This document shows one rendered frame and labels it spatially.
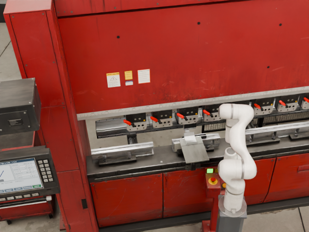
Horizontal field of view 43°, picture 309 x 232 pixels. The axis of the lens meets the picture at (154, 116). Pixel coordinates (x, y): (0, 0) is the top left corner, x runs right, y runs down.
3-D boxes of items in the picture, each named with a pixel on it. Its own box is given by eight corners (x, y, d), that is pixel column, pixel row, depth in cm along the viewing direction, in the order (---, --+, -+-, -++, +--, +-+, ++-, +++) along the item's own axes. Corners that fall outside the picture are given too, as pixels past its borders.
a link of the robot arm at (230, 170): (245, 195, 252) (250, 170, 236) (215, 194, 253) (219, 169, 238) (243, 181, 261) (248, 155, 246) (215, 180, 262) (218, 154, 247)
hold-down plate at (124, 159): (99, 167, 316) (98, 164, 314) (99, 162, 320) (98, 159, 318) (136, 162, 319) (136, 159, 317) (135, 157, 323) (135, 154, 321)
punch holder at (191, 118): (178, 125, 306) (179, 108, 296) (176, 118, 313) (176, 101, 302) (197, 123, 308) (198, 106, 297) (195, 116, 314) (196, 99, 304)
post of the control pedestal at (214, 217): (210, 231, 355) (214, 192, 320) (209, 226, 359) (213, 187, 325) (216, 231, 355) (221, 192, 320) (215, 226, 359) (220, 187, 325)
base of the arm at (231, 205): (248, 217, 261) (251, 200, 249) (219, 217, 262) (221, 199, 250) (244, 194, 275) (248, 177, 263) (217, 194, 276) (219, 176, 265)
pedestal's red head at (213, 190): (206, 198, 316) (207, 183, 305) (203, 182, 329) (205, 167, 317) (231, 197, 316) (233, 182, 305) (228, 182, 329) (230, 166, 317)
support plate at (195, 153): (185, 163, 301) (185, 162, 300) (179, 140, 321) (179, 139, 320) (209, 160, 302) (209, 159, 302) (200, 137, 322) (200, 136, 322)
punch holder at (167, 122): (153, 128, 304) (152, 112, 294) (151, 121, 311) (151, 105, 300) (172, 126, 306) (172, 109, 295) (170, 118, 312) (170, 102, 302)
